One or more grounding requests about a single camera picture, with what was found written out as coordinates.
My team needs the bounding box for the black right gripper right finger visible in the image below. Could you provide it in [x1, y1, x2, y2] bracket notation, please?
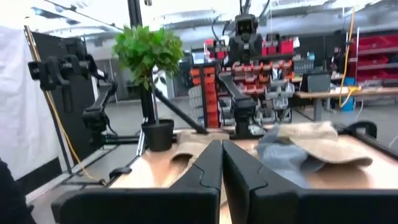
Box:
[222, 139, 301, 224]

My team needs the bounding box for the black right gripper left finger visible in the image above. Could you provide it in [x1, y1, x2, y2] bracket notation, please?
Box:
[169, 139, 224, 191]

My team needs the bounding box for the blue-grey baseball cap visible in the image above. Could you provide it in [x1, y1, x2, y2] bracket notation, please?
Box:
[256, 126, 326, 175]

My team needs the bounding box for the tan baseball cap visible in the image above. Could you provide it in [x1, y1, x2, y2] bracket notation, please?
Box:
[276, 120, 374, 167]

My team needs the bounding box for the black plant pot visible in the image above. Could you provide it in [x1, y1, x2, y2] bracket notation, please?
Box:
[141, 119, 175, 152]

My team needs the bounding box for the red parts bin rack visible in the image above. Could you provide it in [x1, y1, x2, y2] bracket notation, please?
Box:
[189, 30, 295, 128]

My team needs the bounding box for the dark monitor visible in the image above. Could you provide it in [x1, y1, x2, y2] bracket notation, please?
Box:
[300, 72, 332, 93]

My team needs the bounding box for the blue barrel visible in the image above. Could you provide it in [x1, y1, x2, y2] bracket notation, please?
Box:
[340, 77, 356, 112]

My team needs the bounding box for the green leafy plant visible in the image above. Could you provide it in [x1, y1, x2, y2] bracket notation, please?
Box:
[112, 25, 185, 91]

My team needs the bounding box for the black partition panel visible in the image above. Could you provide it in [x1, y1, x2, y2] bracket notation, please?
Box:
[30, 30, 99, 162]

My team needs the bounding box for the wooden workshop table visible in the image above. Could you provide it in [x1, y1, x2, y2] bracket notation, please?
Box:
[294, 86, 398, 122]

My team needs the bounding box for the red storage shelf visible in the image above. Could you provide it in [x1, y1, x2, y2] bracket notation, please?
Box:
[346, 27, 398, 88]

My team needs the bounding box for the white curtain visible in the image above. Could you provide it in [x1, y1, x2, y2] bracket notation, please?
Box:
[0, 24, 65, 181]

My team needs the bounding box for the black aluminium rig frame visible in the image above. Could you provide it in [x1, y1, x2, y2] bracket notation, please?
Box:
[62, 0, 398, 187]

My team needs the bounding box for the thin yellow cable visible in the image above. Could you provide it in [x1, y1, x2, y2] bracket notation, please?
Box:
[24, 26, 103, 184]

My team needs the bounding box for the thick yellow cable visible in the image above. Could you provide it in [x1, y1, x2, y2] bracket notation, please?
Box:
[338, 6, 362, 108]

